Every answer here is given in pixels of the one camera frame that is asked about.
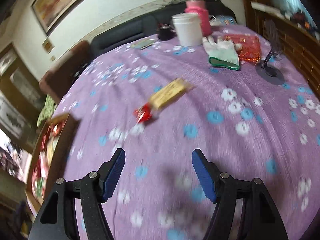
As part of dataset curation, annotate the flat booklet on table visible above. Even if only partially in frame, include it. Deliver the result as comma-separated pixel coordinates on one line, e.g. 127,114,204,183
130,38,156,50

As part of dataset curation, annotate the red small packet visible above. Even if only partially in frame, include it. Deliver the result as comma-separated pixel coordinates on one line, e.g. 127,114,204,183
133,103,157,124

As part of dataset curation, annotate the white green work glove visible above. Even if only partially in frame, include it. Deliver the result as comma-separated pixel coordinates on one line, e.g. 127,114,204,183
202,35,240,71

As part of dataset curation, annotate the yellow wafer bar packet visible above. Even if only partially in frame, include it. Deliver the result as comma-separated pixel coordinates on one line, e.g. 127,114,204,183
148,78,194,110

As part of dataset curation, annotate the small black object on table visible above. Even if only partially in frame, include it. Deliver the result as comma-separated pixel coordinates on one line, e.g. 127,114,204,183
157,23,176,41

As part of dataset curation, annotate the pink thermos bottle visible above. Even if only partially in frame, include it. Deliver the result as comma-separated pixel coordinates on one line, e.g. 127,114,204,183
185,0,212,36

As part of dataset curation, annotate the black leather sofa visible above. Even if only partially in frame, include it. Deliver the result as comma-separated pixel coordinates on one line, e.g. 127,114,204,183
89,0,238,58

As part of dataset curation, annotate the purple floral tablecloth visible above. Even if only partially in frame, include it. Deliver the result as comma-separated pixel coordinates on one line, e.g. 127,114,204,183
55,38,319,239

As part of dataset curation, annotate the red mesh gift bag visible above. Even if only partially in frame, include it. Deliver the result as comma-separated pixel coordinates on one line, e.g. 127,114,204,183
224,34,261,65

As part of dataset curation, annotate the brown armchair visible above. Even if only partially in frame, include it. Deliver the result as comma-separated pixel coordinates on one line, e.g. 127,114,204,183
39,41,91,104

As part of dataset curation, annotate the white plastic jar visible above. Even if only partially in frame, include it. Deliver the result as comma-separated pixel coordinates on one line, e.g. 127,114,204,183
172,13,203,47

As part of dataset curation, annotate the black phone stand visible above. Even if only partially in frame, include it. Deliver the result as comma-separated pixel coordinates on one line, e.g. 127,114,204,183
255,19,286,86

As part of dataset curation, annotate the green floral blanket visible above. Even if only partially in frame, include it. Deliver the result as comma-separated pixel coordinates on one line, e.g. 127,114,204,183
37,95,57,128

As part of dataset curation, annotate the shallow cardboard box tray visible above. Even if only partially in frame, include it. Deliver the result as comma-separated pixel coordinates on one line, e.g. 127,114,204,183
25,113,78,213

